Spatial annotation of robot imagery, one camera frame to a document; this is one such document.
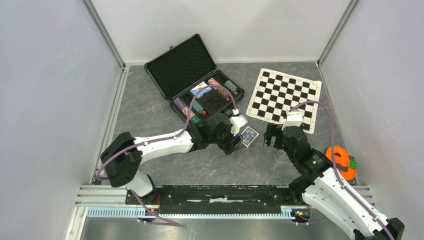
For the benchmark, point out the purple chip stack front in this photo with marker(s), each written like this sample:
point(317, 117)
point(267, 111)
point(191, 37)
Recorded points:
point(179, 103)

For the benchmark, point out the green chip stack lower row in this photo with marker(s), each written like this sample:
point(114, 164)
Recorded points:
point(194, 120)

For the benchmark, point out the pink chip stack upper row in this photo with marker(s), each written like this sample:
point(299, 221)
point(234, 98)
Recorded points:
point(219, 88)

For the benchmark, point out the green toy brick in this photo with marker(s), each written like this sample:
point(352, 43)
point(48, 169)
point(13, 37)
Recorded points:
point(352, 164)

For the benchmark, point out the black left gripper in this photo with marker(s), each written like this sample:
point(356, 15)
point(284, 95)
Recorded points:
point(228, 147)

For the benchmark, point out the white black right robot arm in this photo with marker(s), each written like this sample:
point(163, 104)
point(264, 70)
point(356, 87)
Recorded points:
point(320, 187)

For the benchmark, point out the blue patterned card deck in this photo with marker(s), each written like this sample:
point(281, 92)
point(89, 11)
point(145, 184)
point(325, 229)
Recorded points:
point(248, 135)

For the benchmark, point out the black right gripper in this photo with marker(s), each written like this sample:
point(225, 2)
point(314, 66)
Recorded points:
point(272, 129)

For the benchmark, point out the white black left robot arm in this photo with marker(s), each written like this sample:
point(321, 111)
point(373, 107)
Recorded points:
point(122, 158)

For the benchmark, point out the green chip stack middle row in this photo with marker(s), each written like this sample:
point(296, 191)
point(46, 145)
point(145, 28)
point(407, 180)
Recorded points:
point(197, 107)

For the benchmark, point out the pink chip stack row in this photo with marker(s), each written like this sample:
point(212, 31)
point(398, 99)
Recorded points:
point(188, 113)
point(219, 88)

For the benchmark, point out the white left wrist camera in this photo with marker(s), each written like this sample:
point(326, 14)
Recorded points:
point(237, 121)

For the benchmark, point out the blue boxed card deck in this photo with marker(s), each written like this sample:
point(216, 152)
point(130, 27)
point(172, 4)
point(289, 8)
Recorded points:
point(201, 89)

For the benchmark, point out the pink chip stack lower row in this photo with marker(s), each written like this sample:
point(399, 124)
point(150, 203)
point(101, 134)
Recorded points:
point(188, 113)

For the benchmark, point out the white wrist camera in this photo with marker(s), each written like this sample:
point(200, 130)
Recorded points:
point(293, 119)
point(237, 121)

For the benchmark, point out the orange tape dispenser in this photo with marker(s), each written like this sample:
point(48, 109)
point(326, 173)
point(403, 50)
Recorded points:
point(342, 158)

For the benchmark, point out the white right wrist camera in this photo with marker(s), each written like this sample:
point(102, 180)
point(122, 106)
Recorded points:
point(293, 119)

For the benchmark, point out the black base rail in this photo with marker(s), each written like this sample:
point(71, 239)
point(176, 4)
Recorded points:
point(224, 199)

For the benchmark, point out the black poker set case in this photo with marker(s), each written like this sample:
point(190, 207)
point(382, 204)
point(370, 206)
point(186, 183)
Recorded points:
point(181, 68)

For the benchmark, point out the black white chessboard mat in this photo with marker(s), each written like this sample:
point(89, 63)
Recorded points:
point(277, 92)

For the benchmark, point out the clear round disc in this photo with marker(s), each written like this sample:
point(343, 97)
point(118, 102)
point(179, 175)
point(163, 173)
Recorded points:
point(280, 156)

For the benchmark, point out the green chip stack row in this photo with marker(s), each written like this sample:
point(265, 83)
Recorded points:
point(197, 107)
point(231, 87)
point(194, 120)

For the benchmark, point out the green chip stack upper row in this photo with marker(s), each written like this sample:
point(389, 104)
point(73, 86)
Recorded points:
point(231, 87)

